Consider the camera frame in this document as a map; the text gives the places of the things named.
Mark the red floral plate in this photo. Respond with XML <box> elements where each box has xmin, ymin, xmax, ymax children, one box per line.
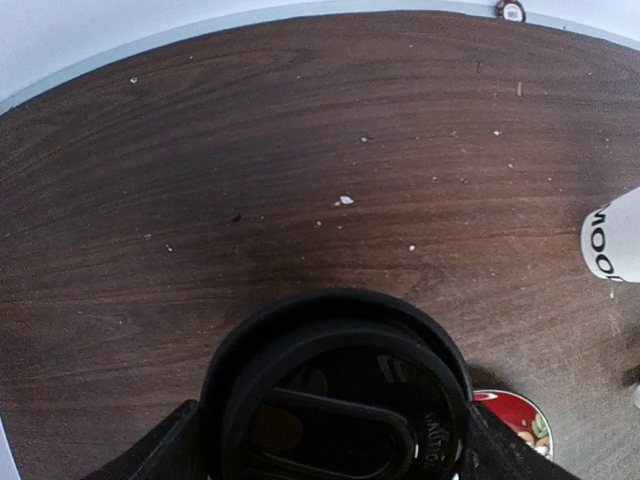
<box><xmin>474</xmin><ymin>389</ymin><xmax>554</xmax><ymax>460</ymax></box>

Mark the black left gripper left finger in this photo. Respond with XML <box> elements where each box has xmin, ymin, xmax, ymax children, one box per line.
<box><xmin>85</xmin><ymin>399</ymin><xmax>208</xmax><ymax>480</ymax></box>

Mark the paper cup holding straws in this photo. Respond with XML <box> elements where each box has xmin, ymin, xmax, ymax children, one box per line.
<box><xmin>580</xmin><ymin>188</ymin><xmax>640</xmax><ymax>284</ymax></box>

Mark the black white paper cup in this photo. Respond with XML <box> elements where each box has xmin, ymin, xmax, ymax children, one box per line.
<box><xmin>198</xmin><ymin>288</ymin><xmax>475</xmax><ymax>480</ymax></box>

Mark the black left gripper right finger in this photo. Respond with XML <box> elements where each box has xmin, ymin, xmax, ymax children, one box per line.
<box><xmin>459</xmin><ymin>402</ymin><xmax>578</xmax><ymax>480</ymax></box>

